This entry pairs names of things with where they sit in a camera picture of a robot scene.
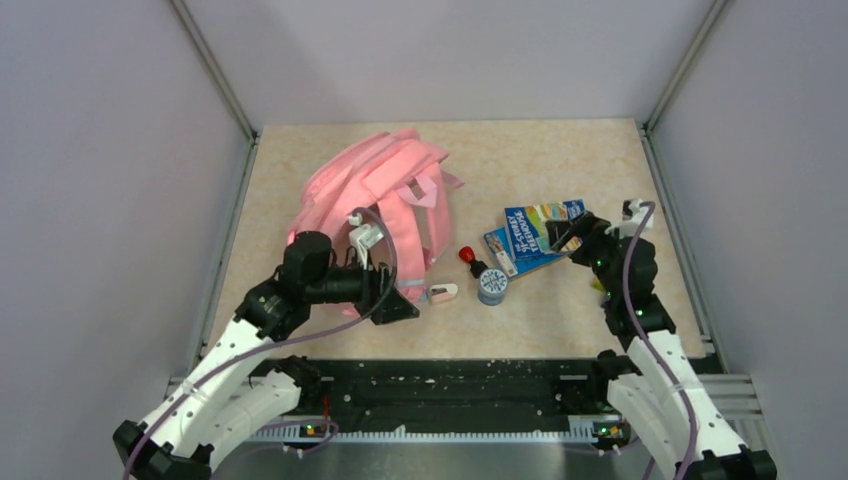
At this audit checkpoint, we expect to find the aluminium frame rail right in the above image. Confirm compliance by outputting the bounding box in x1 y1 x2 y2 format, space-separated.
639 0 734 374

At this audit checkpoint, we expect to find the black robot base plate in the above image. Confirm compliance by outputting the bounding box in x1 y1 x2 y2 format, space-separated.
192 357 730 439

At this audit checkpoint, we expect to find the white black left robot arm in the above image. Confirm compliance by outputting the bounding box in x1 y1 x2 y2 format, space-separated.
113 231 419 479

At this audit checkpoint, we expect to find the aluminium frame rail left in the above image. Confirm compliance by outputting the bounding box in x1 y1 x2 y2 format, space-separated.
169 1 257 370

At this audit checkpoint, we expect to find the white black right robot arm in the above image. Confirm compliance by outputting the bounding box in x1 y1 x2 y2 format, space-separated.
546 201 778 479

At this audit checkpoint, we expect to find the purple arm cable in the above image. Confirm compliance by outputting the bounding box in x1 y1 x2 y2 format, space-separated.
619 200 700 480
122 207 400 480

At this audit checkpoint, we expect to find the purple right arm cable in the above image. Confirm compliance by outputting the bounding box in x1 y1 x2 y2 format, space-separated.
619 200 700 480

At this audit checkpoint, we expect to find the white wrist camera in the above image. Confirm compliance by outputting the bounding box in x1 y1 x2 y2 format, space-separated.
348 212 385 269
605 198 656 239

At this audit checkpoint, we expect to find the blue slime jar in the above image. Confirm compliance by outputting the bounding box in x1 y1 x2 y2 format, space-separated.
478 268 509 306

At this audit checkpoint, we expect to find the pink student backpack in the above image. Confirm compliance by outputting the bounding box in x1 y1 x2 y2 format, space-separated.
286 129 463 303

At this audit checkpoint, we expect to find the red black stamp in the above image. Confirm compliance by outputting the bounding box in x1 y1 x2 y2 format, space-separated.
458 246 489 279

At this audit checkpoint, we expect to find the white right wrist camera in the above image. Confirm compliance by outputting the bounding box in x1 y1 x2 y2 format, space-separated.
605 198 656 239

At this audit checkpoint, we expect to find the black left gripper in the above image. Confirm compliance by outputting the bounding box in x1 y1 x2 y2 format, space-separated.
306 248 419 324

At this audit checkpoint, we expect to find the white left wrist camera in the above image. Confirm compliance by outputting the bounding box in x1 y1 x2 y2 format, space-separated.
348 212 385 269

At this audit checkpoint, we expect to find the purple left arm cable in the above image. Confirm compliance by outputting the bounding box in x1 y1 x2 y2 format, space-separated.
122 207 400 480

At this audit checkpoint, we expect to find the blue treehouse book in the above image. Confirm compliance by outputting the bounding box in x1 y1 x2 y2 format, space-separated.
504 199 586 260

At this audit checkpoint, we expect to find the aluminium frame rail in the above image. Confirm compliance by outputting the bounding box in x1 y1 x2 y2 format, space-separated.
169 1 257 370
639 0 734 374

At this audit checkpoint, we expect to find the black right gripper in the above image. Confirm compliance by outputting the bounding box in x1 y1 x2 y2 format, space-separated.
545 210 636 299

